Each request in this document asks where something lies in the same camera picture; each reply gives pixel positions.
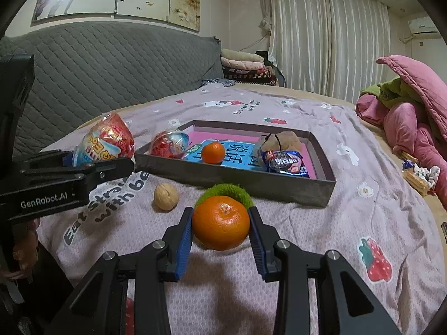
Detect pink folded blanket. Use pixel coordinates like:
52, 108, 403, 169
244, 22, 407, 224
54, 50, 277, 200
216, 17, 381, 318
222, 59, 266, 71

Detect red snack packet in box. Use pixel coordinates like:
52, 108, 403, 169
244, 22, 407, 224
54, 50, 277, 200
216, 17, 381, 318
148, 130, 191, 161

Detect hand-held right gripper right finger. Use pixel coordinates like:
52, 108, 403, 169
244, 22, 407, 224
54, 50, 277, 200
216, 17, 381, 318
247, 207, 402, 335

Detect walnut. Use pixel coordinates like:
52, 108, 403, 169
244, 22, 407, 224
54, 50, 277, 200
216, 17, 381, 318
154, 182, 180, 212

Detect grey quilted headboard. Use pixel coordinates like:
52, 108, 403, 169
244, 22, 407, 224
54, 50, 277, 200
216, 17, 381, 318
0, 21, 224, 161

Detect wicker basket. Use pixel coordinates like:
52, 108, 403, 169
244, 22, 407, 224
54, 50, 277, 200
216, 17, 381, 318
401, 161, 441, 196

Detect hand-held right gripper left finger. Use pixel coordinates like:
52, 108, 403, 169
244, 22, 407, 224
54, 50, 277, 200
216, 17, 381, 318
45, 207, 195, 335

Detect blue snack packet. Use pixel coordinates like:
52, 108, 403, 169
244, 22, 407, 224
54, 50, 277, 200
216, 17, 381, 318
260, 149, 310, 178

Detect dark patterned folded blanket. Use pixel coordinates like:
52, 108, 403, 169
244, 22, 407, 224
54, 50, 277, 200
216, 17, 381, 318
223, 66, 278, 85

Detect large red egg toy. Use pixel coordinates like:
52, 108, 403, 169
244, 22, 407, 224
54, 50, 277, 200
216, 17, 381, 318
72, 112, 135, 167

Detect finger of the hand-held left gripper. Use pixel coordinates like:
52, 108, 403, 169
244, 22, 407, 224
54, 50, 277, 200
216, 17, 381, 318
21, 149, 79, 169
19, 157, 135, 191

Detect pink and blue book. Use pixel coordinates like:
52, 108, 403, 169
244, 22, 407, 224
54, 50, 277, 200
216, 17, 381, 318
183, 131, 317, 179

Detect person's left hand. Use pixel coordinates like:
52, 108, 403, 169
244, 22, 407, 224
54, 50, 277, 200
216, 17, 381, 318
11, 219, 40, 280

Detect green fuzzy ring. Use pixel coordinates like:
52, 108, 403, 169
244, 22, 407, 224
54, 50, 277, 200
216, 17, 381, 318
194, 183, 253, 210

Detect pink quilt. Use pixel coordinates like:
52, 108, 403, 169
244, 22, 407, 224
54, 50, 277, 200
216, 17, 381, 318
356, 55, 447, 210

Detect white floral cloth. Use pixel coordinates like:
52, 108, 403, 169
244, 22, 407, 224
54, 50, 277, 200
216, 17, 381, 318
414, 166, 440, 186

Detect grey shallow cardboard box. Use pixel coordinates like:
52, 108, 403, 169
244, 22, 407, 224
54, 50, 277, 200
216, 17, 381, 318
134, 119, 337, 208

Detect white curtain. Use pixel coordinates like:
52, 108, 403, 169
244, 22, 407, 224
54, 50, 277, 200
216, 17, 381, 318
258, 0, 391, 100

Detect dark floral cloth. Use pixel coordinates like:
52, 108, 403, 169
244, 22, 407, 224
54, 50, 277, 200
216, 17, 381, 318
201, 77, 235, 88

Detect beige mesh pouch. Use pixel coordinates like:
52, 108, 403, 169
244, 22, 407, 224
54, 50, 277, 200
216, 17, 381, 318
256, 131, 303, 159

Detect pink strawberry printed bedsheet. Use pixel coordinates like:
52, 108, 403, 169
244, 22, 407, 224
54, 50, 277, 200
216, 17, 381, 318
37, 85, 441, 335

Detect beige folded blanket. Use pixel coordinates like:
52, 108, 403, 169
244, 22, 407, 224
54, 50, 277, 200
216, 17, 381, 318
221, 48, 262, 63

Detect green blanket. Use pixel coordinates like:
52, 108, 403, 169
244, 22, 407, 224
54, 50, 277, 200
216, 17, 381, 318
360, 77, 447, 133

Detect white air conditioner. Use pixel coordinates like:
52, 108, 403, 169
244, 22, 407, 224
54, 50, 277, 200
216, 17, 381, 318
408, 16, 441, 36

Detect large orange mandarin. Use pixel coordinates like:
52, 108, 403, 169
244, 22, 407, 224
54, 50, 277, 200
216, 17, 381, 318
192, 195, 251, 251

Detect small orange mandarin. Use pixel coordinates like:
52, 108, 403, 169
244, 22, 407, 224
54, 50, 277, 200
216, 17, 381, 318
201, 141, 226, 164

